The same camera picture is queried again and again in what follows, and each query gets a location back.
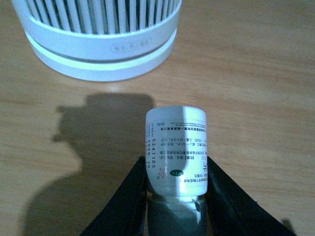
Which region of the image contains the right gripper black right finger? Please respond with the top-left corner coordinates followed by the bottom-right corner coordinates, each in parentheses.
top-left (206, 159), bottom-right (295, 236)

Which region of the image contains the white medicine bottle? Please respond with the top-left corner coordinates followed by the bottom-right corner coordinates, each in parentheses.
top-left (145, 106), bottom-right (208, 236)

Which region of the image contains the white cylindrical air purifier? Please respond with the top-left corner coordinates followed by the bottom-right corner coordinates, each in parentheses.
top-left (12, 0), bottom-right (182, 82)

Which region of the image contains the wooden nightstand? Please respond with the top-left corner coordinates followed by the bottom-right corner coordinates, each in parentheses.
top-left (0, 0), bottom-right (315, 236)

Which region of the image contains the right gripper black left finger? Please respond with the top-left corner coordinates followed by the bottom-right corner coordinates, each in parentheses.
top-left (81, 156), bottom-right (147, 236)

